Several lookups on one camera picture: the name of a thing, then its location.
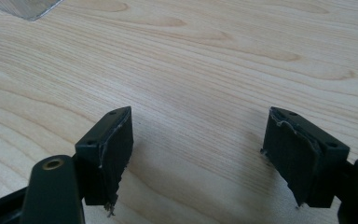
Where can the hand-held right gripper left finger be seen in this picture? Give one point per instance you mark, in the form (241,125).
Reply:
(105,155)

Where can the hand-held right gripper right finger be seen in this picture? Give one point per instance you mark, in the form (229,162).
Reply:
(301,158)

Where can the clear plastic container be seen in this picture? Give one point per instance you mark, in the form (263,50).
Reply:
(24,7)

